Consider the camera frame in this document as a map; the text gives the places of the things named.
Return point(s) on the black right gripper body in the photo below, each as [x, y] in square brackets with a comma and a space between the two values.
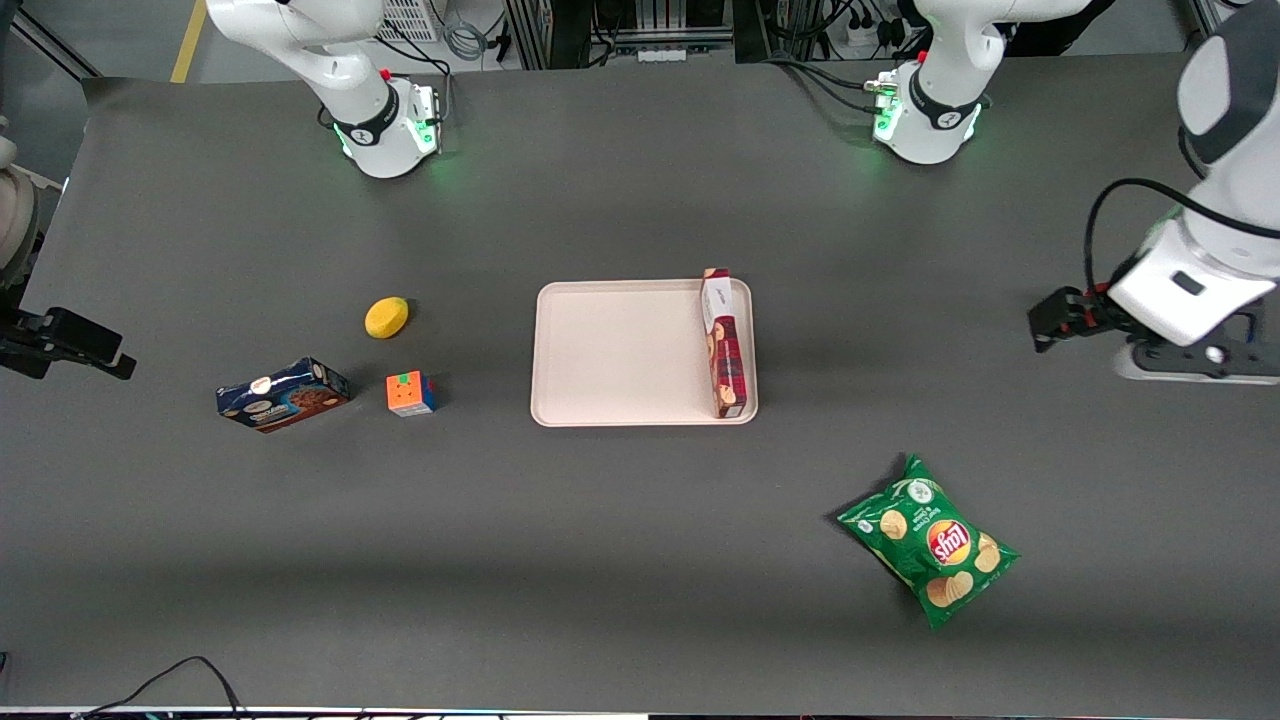
[30, 338]

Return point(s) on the red cookie box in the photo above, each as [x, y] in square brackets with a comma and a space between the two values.
[725, 350]

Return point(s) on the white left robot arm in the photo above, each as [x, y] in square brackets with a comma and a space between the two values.
[960, 40]

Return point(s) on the blue cookie box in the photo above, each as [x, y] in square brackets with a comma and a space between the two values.
[285, 398]

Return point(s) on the beige plastic tray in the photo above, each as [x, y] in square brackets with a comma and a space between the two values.
[620, 350]

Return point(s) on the beige blurred object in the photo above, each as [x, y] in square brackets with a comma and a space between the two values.
[15, 220]

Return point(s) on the green chips bag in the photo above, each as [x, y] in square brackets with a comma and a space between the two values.
[930, 545]

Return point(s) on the yellow lemon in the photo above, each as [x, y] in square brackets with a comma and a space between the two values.
[386, 318]

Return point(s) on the colourful puzzle cube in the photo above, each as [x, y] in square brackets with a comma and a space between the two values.
[410, 394]

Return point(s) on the yellow floor tape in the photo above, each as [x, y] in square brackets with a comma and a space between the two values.
[188, 40]

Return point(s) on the white power strip with plugs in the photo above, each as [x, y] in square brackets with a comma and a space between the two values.
[870, 33]

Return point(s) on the white perforated basket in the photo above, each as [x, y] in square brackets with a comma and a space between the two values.
[408, 18]

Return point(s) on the small white power strip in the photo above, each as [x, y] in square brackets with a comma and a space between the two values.
[662, 55]

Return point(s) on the dark grey table mat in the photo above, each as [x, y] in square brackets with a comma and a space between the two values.
[640, 560]

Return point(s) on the aluminium equipment rack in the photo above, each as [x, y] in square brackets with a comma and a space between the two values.
[620, 25]

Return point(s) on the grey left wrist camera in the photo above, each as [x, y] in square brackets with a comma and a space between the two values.
[1190, 365]

